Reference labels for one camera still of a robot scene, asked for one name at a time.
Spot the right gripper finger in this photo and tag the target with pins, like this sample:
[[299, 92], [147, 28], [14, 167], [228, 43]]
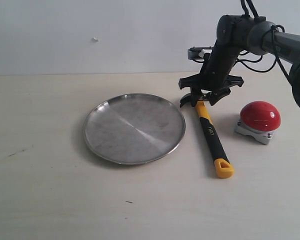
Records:
[[195, 95], [217, 96]]

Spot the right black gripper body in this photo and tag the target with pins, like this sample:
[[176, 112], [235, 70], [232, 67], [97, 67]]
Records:
[[217, 64]]

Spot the yellow black claw hammer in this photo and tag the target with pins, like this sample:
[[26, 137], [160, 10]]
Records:
[[223, 168]]

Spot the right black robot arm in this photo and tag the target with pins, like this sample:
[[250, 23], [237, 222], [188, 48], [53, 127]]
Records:
[[234, 34]]

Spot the red dome push button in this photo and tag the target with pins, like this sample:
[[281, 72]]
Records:
[[259, 120]]

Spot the round stainless steel plate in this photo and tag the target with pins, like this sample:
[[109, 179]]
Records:
[[134, 129]]

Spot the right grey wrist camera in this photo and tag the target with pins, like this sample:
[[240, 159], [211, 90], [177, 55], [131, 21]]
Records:
[[197, 53]]

